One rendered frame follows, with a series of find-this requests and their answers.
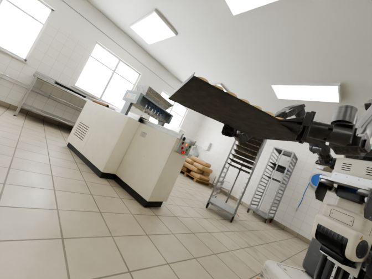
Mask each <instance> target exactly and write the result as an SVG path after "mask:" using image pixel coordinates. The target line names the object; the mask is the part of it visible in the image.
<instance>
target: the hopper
mask: <svg viewBox="0 0 372 279"><path fill-rule="evenodd" d="M137 92H141V93H143V94H144V95H146V96H147V97H148V98H150V99H151V100H152V101H154V102H155V103H157V104H158V105H160V106H161V107H162V108H164V109H165V110H168V109H169V108H171V107H172V106H174V105H172V104H171V103H170V102H169V101H168V100H166V99H165V98H164V97H163V96H161V95H160V94H159V93H158V92H156V91H155V90H154V89H152V88H151V87H150V86H147V85H142V84H137Z"/></svg>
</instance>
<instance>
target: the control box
mask: <svg viewBox="0 0 372 279"><path fill-rule="evenodd" d="M182 142H184V141H183V140H181V139H179V142H178V144H177V146H176V148H175V151H177V152H179V153H182V151H183V153H184V155H186V156H188V154H189V151H190V149H191V147H192V145H190V144H188V143H186V142H184V144H182ZM186 144H187V146H185V145H186ZM189 146H191V147H190V148H189ZM182 147H184V148H183V149H182ZM187 149H188V151H186V150H187ZM183 153H182V154H183Z"/></svg>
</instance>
